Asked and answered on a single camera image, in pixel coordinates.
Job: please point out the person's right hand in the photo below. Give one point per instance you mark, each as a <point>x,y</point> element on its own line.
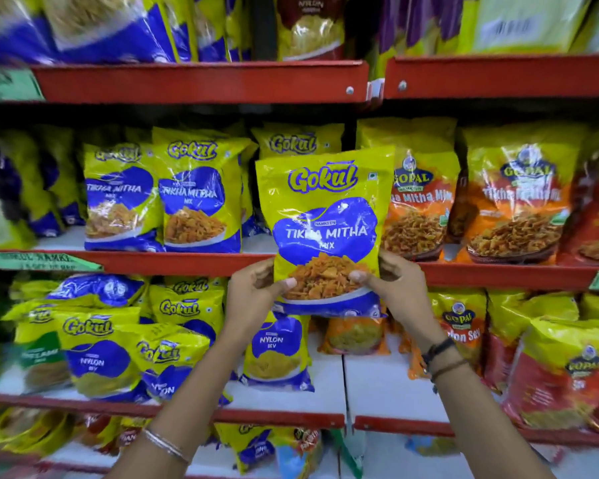
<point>404,294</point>

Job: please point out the person's left hand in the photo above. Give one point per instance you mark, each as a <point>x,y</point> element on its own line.
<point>247,306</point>

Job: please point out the person's right thumb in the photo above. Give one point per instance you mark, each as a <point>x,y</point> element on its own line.
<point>367,279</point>

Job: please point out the person's left thumb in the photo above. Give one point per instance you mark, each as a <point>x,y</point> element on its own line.
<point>281,285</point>

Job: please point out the yellow blue snack packet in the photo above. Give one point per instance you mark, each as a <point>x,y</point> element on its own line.
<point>329,214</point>

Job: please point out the person's left forearm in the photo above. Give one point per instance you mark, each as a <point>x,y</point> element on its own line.
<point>184,414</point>

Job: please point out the person's right forearm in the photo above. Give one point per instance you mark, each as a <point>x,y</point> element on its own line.
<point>484,419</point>

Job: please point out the yellow orange snack packet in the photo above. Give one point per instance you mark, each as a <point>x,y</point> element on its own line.
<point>519,204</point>
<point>596,224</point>
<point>419,214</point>

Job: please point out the black wrist band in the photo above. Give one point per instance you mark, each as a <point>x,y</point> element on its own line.
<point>438,351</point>

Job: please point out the thin brown wrist band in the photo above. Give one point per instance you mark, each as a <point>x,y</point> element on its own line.
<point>449,369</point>

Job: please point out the row of yellow blue packets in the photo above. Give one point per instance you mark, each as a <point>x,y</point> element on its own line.
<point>194,194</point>

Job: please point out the small yellow blue packet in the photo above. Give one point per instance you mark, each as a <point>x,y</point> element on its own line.
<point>247,446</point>

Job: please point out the yellow light blue packet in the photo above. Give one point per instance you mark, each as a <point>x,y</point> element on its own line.
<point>299,453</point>

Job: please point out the green white packet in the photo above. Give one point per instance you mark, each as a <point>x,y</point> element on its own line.
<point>352,451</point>

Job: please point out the flat blue packet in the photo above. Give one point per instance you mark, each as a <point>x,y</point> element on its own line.
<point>432,446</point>

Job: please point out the white shelf tag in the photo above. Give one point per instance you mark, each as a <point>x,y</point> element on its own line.
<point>375,89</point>

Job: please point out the pile of yellow blue packets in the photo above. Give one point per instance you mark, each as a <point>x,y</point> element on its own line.
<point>100,354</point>

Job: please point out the silver bangle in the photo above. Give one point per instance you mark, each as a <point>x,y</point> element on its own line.
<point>165,446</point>

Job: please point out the small red yellow packet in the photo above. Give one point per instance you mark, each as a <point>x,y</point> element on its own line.
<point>115,431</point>

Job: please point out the purple snack packets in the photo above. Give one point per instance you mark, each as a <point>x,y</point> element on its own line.
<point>419,19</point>

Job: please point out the clear yellow snack packet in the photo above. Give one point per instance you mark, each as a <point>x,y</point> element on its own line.
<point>30,431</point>

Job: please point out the row of blue white packets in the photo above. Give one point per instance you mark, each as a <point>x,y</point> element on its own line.
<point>110,29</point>

